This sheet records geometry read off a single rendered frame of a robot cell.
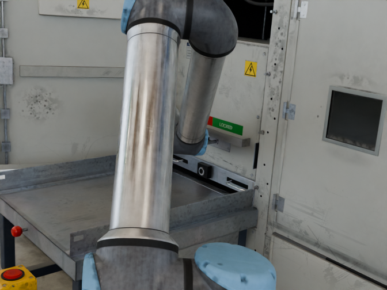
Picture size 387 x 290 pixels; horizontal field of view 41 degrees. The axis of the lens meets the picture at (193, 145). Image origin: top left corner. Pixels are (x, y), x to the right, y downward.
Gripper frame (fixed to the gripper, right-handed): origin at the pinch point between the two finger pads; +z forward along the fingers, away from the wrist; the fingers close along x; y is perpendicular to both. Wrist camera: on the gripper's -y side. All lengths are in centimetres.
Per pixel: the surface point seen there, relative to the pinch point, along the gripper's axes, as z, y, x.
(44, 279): 40, -103, -96
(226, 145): 4.8, 7.1, 2.0
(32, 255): 45, -133, -93
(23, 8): -60, -53, 14
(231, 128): 1.4, 8.8, 8.2
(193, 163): 9.7, -8.9, -8.0
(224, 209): -2.8, 26.5, -19.2
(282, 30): -21, 31, 37
